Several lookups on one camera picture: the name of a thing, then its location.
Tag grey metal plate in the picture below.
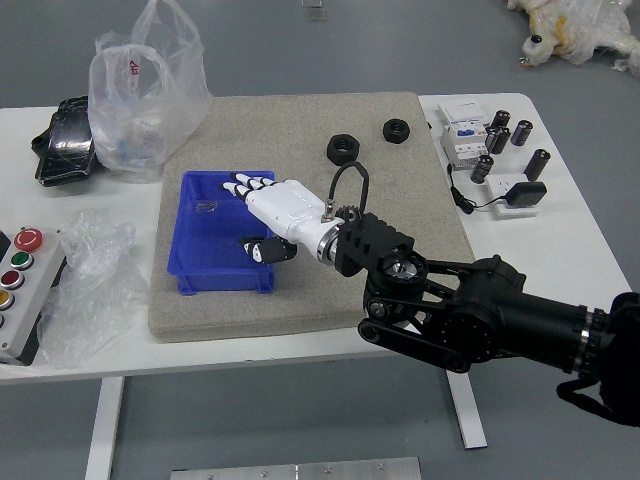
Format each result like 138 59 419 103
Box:
169 456 423 480

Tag white power socket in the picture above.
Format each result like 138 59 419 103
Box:
486 173 540 221

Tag plush toy in plastic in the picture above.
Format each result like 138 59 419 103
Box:
503 0 640 79

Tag large black nut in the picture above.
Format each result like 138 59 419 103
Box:
326 133 363 163

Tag black power adapter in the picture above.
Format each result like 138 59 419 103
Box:
505 181 549 209

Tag grey-brown mat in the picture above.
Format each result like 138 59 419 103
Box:
147 91 476 344

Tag white plastic bag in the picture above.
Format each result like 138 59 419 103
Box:
88 0 214 184

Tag black adapter cord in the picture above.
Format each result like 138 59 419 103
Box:
446 163 509 216

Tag white table leg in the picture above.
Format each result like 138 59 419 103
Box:
83 376 126 480
445 370 489 450

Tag metal floor socket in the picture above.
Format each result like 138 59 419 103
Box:
301 0 329 22

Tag white switch box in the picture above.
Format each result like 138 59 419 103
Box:
437 101 490 127

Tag small black nut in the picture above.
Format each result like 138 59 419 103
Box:
382 117 412 145

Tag grey button control box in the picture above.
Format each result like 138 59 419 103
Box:
0 227 69 367

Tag white circuit breaker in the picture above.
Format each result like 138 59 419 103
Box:
440 122 494 169

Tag red emergency stop button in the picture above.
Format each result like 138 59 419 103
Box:
13 228 45 253

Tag crumpled clear plastic wrap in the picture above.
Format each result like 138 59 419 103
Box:
37 209 151 370

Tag blue plastic box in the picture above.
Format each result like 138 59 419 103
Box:
166 170 277 295

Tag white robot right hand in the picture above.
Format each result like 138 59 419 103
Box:
219 171 336 265

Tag black plastic tray stack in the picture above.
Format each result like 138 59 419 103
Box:
30 96 100 189

